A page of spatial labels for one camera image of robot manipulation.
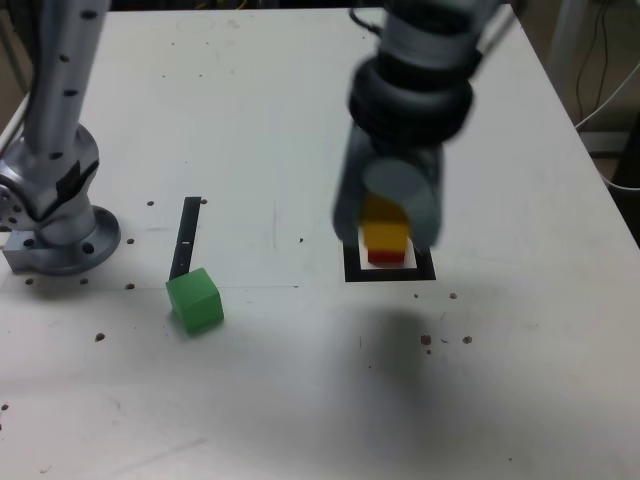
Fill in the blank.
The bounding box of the red cube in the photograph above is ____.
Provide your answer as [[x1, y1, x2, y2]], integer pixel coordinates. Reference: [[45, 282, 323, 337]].
[[367, 248, 406, 265]]

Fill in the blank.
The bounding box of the black tape strip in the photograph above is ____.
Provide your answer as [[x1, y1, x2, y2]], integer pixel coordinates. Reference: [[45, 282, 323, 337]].
[[168, 196, 202, 281]]

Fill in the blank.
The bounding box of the white post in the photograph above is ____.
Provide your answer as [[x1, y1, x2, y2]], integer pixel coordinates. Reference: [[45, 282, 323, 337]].
[[546, 0, 594, 96]]

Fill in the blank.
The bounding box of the black tape square outline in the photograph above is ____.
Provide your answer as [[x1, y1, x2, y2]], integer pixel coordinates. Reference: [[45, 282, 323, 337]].
[[342, 238, 436, 283]]

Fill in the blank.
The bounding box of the white cable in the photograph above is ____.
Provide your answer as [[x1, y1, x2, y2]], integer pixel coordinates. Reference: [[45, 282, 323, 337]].
[[594, 154, 640, 192], [573, 62, 640, 132]]

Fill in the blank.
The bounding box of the yellow cube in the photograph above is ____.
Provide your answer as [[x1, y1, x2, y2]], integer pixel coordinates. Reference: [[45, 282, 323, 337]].
[[360, 193, 411, 254]]

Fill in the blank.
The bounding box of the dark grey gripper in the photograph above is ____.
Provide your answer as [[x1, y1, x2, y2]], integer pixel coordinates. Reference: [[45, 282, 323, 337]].
[[332, 127, 447, 250]]

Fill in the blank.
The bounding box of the thin black cable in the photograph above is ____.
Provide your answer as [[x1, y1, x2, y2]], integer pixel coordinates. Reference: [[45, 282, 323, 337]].
[[574, 0, 609, 119]]

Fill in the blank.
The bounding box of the green cube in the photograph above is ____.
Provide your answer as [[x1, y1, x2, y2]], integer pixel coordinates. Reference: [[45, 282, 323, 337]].
[[165, 267, 225, 335]]

